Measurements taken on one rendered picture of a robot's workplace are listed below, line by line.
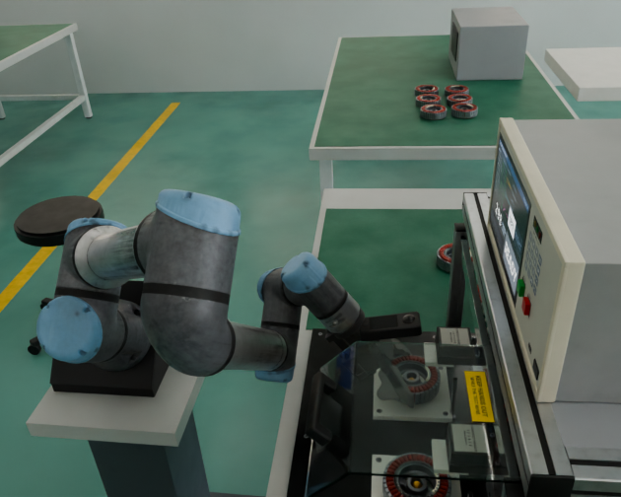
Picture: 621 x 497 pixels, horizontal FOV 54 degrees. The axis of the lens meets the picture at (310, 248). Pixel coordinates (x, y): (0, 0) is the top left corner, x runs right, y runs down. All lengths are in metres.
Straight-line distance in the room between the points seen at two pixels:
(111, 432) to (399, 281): 0.79
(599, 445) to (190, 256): 0.53
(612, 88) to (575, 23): 4.07
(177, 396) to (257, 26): 4.54
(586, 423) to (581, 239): 0.22
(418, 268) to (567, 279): 1.01
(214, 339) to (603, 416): 0.49
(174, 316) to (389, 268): 0.98
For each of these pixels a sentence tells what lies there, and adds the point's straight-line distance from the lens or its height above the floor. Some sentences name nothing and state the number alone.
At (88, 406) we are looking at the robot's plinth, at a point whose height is 0.75.
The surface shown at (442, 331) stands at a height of 0.92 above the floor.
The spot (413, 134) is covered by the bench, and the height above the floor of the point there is 0.75.
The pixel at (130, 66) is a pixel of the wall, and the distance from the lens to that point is 6.02.
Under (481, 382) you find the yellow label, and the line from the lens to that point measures 0.90.
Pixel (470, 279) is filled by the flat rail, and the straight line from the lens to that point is 1.14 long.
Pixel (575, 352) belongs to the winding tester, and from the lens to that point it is 0.78.
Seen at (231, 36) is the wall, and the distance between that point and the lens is 5.68.
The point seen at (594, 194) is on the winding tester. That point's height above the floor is 1.32.
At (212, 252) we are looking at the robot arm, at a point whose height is 1.27.
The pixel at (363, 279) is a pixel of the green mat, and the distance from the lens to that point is 1.64.
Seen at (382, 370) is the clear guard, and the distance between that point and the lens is 0.90.
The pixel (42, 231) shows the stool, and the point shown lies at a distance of 2.55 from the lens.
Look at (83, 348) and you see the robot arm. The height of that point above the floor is 0.98.
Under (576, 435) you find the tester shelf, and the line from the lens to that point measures 0.80.
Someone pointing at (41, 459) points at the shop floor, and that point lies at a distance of 2.42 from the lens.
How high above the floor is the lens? 1.68
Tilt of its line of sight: 32 degrees down
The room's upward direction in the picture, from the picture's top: 3 degrees counter-clockwise
